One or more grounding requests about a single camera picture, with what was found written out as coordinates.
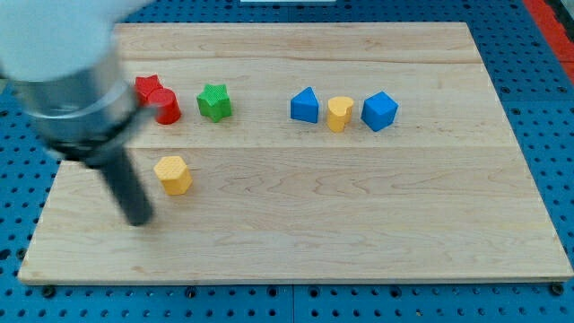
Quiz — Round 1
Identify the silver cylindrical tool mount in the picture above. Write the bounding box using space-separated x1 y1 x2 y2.
13 50 155 169

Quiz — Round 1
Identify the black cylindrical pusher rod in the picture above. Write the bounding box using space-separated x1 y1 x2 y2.
100 147 153 226

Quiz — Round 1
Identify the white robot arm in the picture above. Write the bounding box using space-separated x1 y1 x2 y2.
1 0 155 226

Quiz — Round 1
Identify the yellow hexagon block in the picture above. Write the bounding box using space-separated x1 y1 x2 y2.
153 156 193 196

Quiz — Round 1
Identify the blue triangle block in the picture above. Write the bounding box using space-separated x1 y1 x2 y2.
290 87 319 123

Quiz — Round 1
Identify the red star block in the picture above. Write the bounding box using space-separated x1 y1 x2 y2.
135 74 163 106

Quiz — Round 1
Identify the red cylinder block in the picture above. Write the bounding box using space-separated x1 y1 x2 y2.
147 88 181 125

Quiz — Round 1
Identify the green star block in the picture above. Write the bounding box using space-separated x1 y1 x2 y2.
196 84 232 123

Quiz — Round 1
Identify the light wooden board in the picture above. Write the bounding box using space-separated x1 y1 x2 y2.
19 22 573 285

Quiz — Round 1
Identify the yellow heart block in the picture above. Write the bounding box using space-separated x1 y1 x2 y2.
326 96 354 133

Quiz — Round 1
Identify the blue cube block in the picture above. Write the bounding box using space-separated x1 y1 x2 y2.
361 92 399 132

